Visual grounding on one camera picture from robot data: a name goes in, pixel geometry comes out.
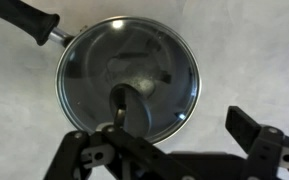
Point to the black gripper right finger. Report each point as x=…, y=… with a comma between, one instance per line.
x=262, y=150

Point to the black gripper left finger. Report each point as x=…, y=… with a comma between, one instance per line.
x=84, y=156

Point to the glass lid with black knob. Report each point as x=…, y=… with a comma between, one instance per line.
x=94, y=66

